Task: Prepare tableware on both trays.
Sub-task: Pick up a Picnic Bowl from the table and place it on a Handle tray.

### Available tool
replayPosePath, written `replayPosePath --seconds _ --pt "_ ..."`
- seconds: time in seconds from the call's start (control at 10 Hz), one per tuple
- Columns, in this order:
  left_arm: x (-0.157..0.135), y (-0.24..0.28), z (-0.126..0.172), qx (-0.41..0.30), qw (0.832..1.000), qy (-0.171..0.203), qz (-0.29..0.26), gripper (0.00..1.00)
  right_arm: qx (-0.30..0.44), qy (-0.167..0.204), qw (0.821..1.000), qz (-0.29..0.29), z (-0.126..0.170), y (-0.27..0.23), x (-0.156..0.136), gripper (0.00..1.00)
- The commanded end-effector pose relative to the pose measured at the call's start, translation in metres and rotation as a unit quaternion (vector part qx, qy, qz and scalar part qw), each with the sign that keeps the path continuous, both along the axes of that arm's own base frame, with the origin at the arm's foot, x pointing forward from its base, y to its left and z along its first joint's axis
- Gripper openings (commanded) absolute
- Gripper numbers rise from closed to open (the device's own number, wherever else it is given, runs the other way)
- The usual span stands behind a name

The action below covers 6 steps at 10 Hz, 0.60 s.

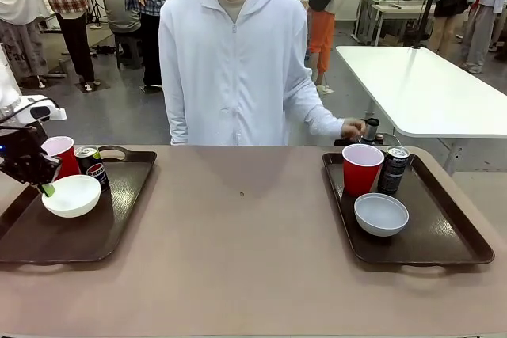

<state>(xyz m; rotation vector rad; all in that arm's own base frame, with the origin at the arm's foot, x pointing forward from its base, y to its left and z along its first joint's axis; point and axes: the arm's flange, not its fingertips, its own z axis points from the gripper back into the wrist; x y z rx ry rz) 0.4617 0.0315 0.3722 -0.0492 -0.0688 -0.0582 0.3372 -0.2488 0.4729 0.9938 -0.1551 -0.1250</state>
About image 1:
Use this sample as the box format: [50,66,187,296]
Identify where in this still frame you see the bystander in white shirt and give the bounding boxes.
[0,0,51,88]

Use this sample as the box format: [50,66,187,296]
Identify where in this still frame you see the person's left forearm white sleeve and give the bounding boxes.
[295,84,346,138]

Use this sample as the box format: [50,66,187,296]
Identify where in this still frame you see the grey-white plastic bowl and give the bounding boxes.
[353,192,410,238]

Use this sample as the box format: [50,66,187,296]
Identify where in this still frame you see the grey plastic stool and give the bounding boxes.
[114,32,143,70]

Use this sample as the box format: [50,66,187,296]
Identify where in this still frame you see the person in white hoodie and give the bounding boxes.
[158,0,346,146]

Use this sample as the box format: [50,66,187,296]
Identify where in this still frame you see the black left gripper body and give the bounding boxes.
[0,125,63,188]

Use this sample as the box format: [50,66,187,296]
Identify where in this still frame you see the brown plastic serving tray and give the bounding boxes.
[0,144,158,264]
[321,151,496,267]

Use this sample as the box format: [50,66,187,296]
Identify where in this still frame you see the black soda can white text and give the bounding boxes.
[376,145,410,197]

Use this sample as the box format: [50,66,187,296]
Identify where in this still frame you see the red plastic cup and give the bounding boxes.
[40,135,82,181]
[341,143,386,197]

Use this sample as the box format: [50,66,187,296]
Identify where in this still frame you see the person's right forearm white sleeve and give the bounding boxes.
[164,84,190,146]

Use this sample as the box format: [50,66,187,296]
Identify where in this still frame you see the white plastic bowl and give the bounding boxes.
[41,174,102,219]

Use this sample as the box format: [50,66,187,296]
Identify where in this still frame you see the black Pepsi can green accent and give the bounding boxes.
[74,145,112,193]

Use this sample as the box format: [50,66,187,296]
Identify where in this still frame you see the bystander in black dress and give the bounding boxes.
[429,0,477,54]

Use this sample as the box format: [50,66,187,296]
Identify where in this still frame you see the small white background table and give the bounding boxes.
[368,2,436,47]

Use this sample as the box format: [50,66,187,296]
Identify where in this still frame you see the black stand pole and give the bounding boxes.
[411,0,443,50]

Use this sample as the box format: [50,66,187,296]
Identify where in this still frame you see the bystander in orange trousers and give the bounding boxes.
[307,0,366,96]

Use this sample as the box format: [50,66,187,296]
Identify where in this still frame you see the bystander in light grey trousers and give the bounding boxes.
[460,0,507,74]

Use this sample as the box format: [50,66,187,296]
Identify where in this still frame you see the large white table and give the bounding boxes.
[335,45,507,176]

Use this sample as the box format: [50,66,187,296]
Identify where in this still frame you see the person's left hand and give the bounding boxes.
[340,117,368,139]

